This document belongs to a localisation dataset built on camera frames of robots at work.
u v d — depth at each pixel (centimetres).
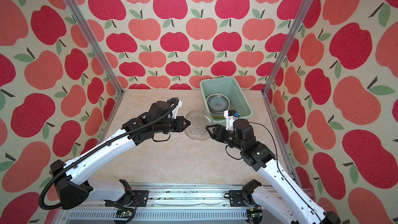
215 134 62
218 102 108
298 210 40
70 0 75
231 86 107
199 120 73
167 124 59
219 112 103
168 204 74
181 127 61
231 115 63
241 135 52
